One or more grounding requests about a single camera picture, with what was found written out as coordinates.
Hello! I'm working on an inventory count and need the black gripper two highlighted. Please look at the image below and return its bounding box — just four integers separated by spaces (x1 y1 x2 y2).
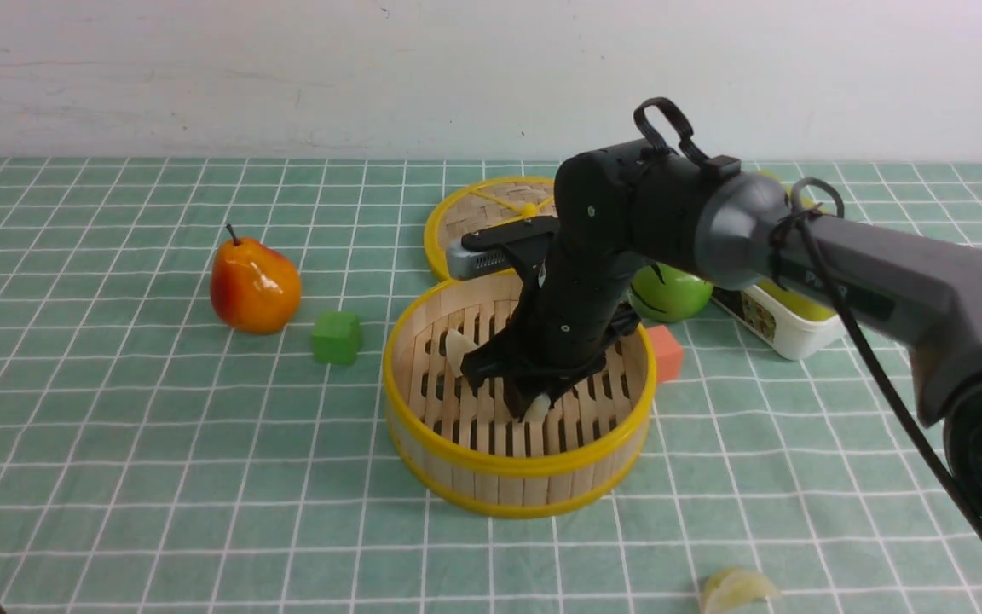
461 141 713 422

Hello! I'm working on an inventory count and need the green apple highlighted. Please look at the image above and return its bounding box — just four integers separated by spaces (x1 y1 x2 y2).
628 262 713 323

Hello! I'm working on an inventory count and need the orange red pear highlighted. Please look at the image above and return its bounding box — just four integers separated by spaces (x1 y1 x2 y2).
210 223 303 335

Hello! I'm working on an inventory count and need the green cube block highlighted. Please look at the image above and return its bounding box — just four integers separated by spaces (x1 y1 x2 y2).
311 310 363 365

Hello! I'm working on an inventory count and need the green white lunch box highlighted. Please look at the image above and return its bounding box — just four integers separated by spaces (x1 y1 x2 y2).
711 171 850 362

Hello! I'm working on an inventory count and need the orange cube block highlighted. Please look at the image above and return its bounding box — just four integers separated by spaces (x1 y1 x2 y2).
646 325 685 384

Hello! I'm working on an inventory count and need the bamboo steamer tray yellow rim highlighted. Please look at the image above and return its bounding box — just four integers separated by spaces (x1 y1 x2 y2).
382 273 657 519

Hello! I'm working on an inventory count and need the woven bamboo steamer lid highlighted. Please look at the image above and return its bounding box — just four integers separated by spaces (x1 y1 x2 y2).
422 176 557 282

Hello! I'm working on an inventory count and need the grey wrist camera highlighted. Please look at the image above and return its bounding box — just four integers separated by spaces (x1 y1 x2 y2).
445 215 560 281

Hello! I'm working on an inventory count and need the pale dumpling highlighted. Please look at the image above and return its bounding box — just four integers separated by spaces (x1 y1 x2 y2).
701 567 781 614
444 329 479 378
523 394 551 424

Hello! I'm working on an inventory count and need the green checkered tablecloth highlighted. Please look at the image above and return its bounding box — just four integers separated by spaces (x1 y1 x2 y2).
0 157 982 613

